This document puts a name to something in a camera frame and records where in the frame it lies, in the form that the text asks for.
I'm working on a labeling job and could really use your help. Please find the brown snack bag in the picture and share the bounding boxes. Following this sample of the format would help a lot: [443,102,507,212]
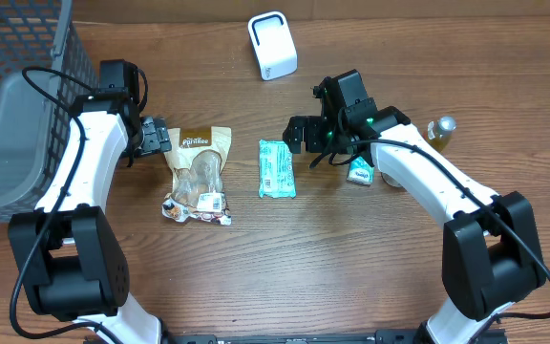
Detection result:
[161,126,232,226]

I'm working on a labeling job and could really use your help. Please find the teal tissue pack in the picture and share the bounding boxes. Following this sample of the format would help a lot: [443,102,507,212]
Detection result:
[259,140,296,198]

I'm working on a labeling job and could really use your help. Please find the small teal gum pack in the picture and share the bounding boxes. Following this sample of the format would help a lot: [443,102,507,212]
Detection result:
[347,157,374,185]

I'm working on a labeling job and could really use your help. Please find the green lid white jar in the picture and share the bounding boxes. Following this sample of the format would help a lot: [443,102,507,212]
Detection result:
[381,173,401,188]

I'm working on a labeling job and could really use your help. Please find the yellow oil bottle silver cap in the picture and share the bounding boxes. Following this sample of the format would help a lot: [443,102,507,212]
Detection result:
[424,116,456,152]

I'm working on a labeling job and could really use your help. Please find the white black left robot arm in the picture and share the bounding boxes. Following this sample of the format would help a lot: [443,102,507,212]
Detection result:
[8,59,172,343]

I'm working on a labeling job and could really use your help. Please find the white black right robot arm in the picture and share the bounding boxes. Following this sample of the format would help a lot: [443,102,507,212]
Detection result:
[283,70,547,343]

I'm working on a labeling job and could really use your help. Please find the white barcode scanner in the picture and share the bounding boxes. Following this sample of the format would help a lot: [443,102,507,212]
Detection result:
[247,11,298,81]

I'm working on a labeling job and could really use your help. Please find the dark grey mesh basket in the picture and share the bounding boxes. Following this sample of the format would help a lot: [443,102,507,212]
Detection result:
[0,0,98,223]

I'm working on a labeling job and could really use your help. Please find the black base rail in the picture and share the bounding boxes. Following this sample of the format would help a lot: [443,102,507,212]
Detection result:
[165,330,415,344]

